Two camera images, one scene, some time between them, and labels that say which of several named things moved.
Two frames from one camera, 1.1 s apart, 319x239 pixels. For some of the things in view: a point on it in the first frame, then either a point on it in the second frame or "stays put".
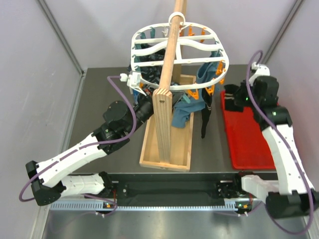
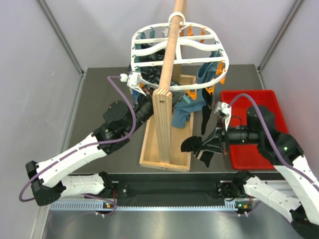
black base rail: [173, 188] stays put
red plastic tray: [249, 148] stays put
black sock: [206, 111] stays put
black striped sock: [230, 90] to [194, 144]
